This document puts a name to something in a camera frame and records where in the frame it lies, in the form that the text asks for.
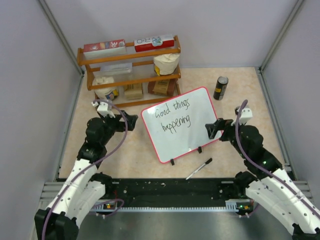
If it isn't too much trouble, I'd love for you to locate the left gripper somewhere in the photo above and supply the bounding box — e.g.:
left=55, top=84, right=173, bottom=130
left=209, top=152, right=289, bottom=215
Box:
left=100, top=110, right=138, bottom=146

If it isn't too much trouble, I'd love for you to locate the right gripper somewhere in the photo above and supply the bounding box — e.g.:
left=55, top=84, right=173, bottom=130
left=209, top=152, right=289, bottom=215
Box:
left=205, top=117, right=249, bottom=159

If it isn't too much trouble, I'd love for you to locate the pink framed whiteboard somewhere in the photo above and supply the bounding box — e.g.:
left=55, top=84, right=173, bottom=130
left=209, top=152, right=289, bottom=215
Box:
left=141, top=86, right=223, bottom=164

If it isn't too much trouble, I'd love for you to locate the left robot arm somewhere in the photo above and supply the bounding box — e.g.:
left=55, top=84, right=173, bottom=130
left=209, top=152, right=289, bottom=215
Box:
left=34, top=110, right=138, bottom=240

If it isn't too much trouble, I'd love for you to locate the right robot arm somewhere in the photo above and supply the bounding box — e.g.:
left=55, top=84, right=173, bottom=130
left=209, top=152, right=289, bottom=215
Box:
left=205, top=118, right=320, bottom=240

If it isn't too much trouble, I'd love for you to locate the right black board stand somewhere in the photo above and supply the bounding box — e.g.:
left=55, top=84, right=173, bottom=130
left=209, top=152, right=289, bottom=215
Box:
left=197, top=146, right=202, bottom=154

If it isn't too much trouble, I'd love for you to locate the small tan box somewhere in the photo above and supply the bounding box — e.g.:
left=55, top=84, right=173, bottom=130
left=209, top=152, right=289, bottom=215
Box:
left=123, top=83, right=144, bottom=100

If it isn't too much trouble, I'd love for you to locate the white bag bottom shelf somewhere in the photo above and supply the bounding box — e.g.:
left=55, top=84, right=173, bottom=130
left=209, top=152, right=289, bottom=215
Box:
left=92, top=76, right=119, bottom=101

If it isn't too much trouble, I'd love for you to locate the white bag shelf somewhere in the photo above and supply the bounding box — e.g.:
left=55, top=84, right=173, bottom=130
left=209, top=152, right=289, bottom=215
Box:
left=92, top=76, right=119, bottom=101
left=153, top=53, right=180, bottom=76

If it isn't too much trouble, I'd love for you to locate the black drink can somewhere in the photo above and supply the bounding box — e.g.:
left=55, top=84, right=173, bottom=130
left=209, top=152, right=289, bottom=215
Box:
left=213, top=76, right=229, bottom=100

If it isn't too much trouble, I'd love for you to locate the brown cardboard box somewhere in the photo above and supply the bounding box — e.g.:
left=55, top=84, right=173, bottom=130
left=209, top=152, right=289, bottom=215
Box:
left=147, top=79, right=177, bottom=97

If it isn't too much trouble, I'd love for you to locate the clear plastic container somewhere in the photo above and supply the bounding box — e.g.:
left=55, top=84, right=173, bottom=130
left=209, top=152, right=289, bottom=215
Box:
left=100, top=63, right=133, bottom=76

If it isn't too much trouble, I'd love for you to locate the wooden three-tier shelf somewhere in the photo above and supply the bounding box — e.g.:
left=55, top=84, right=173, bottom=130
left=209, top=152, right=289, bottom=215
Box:
left=77, top=35, right=181, bottom=108

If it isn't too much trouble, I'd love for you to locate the white bag middle shelf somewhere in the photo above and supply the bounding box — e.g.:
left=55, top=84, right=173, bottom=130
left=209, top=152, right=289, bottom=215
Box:
left=153, top=53, right=180, bottom=76

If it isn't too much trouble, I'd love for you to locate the red white box right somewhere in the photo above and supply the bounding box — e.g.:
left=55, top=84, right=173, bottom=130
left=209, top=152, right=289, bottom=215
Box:
left=134, top=34, right=175, bottom=52

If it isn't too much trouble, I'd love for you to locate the red toothpaste box left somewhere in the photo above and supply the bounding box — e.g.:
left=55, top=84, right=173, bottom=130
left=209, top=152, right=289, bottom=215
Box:
left=83, top=39, right=127, bottom=59

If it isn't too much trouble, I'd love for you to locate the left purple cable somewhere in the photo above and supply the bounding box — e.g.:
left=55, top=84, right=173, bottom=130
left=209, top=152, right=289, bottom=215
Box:
left=41, top=99, right=129, bottom=240

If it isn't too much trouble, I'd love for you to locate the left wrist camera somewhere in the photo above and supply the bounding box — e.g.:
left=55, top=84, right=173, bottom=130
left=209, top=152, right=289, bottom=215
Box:
left=91, top=99, right=116, bottom=118

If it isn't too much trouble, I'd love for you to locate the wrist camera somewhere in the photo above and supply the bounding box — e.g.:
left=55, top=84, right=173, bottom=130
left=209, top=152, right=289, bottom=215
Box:
left=233, top=106, right=253, bottom=126
left=91, top=99, right=116, bottom=118

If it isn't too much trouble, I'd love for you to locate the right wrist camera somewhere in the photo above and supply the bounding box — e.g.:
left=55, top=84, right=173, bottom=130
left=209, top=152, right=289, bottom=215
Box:
left=233, top=106, right=253, bottom=126

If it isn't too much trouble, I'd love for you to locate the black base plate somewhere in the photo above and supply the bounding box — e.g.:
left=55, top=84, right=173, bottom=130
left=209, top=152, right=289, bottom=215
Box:
left=102, top=178, right=249, bottom=208

